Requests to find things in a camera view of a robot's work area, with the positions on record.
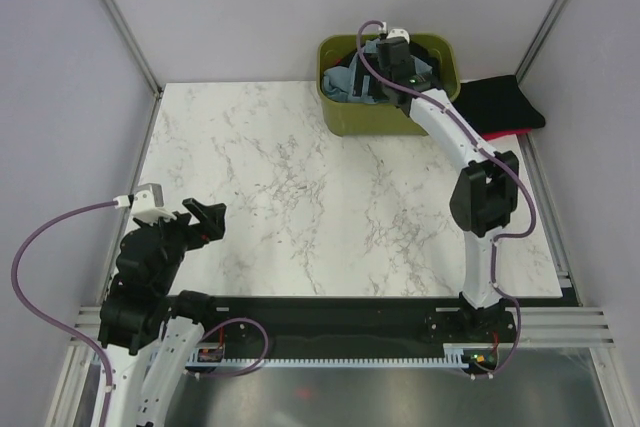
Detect olive green plastic bin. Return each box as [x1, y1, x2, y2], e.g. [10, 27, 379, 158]
[316, 33, 461, 136]

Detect right aluminium frame post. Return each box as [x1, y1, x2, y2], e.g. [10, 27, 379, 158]
[515, 0, 570, 83]

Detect blue-grey t shirt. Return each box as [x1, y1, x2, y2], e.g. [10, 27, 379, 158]
[321, 41, 440, 104]

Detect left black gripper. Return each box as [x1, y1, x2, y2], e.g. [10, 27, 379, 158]
[136, 196, 225, 292]

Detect aluminium frame post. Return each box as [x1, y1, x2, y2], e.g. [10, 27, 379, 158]
[515, 0, 570, 83]
[69, 0, 164, 98]

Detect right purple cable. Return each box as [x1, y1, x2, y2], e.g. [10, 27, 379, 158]
[355, 20, 537, 381]

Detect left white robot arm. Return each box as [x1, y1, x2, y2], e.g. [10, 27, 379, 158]
[92, 194, 227, 426]

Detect white slotted cable duct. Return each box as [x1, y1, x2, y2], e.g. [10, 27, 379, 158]
[185, 347, 499, 373]

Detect folded black t shirt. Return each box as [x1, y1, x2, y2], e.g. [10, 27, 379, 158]
[453, 75, 546, 136]

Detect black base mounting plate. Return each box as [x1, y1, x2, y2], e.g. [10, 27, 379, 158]
[175, 291, 516, 361]

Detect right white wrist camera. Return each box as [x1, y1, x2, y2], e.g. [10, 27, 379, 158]
[378, 22, 411, 45]

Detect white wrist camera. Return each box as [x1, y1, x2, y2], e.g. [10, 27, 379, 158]
[131, 183, 176, 225]
[378, 22, 411, 45]

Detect left aluminium frame post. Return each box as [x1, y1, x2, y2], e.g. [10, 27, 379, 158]
[69, 0, 164, 98]

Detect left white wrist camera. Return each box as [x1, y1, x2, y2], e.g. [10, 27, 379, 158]
[131, 183, 176, 225]

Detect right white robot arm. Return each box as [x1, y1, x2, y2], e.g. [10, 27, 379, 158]
[357, 36, 519, 341]

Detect folded red t shirt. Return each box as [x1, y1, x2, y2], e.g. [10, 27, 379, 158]
[481, 129, 531, 142]

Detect front aluminium rail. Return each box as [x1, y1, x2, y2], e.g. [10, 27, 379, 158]
[69, 304, 617, 348]

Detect black clothes in bin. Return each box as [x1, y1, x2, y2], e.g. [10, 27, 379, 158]
[321, 42, 442, 98]

